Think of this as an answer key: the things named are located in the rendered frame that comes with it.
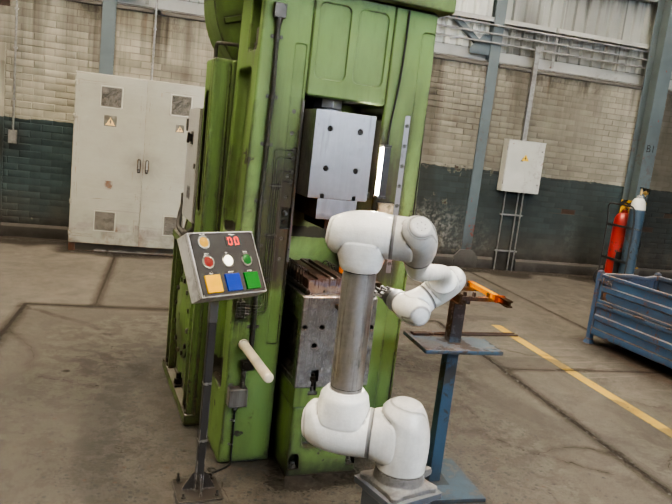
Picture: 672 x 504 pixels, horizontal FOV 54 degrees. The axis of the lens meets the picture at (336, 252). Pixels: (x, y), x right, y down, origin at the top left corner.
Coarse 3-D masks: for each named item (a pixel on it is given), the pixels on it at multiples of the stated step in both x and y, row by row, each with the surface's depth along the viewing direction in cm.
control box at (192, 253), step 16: (192, 240) 266; (208, 240) 272; (224, 240) 278; (240, 240) 284; (192, 256) 264; (208, 256) 269; (224, 256) 275; (240, 256) 281; (256, 256) 287; (192, 272) 264; (208, 272) 267; (224, 272) 272; (240, 272) 278; (192, 288) 265; (224, 288) 270
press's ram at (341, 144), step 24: (312, 120) 297; (336, 120) 298; (360, 120) 302; (312, 144) 296; (336, 144) 300; (360, 144) 304; (312, 168) 298; (336, 168) 302; (360, 168) 307; (312, 192) 300; (336, 192) 304; (360, 192) 309
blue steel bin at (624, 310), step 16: (608, 288) 612; (624, 288) 595; (640, 288) 577; (656, 288) 648; (592, 304) 628; (608, 304) 610; (624, 304) 594; (640, 304) 576; (656, 304) 560; (592, 320) 628; (608, 320) 610; (624, 320) 593; (640, 320) 574; (656, 320) 559; (592, 336) 632; (608, 336) 608; (624, 336) 592; (640, 336) 574; (656, 336) 560; (640, 352) 573; (656, 352) 559
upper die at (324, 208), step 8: (296, 200) 329; (304, 200) 318; (312, 200) 308; (320, 200) 302; (328, 200) 304; (336, 200) 305; (344, 200) 307; (352, 200) 311; (296, 208) 329; (304, 208) 317; (312, 208) 307; (320, 208) 303; (328, 208) 305; (336, 208) 306; (344, 208) 308; (352, 208) 309; (312, 216) 307; (320, 216) 304; (328, 216) 305
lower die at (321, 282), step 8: (304, 264) 339; (320, 264) 343; (288, 272) 336; (304, 272) 324; (312, 272) 321; (320, 272) 321; (336, 272) 327; (304, 280) 313; (312, 280) 309; (320, 280) 310; (328, 280) 312; (336, 280) 313; (312, 288) 310; (320, 288) 311; (328, 288) 313; (336, 288) 314
